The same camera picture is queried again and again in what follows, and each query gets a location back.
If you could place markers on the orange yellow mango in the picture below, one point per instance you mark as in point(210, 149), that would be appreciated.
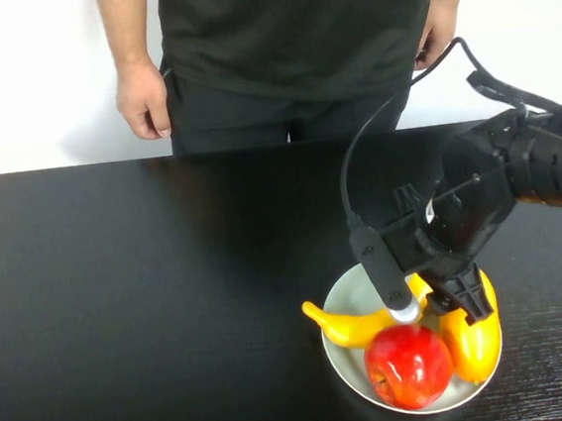
point(474, 351)

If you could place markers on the black shirt torso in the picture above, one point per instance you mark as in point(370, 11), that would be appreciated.
point(293, 25)

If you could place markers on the red apple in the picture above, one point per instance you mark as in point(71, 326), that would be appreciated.
point(408, 367)

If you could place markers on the person's left hand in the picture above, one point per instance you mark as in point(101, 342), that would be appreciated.
point(435, 31)

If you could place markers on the yellow banana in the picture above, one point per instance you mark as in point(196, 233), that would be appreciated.
point(352, 328)

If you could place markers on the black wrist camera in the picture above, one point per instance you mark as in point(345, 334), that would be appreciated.
point(384, 270)

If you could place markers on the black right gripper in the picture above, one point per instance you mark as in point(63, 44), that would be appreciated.
point(457, 228)

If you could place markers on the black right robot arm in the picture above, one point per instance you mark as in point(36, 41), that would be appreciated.
point(545, 160)

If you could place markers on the black trousers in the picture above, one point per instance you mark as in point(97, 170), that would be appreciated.
point(232, 120)

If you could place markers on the person's right hand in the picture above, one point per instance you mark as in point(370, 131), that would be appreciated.
point(141, 99)

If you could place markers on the person's right forearm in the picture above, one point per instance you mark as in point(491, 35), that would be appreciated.
point(124, 21)

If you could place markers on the white bowl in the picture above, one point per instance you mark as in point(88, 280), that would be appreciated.
point(344, 299)

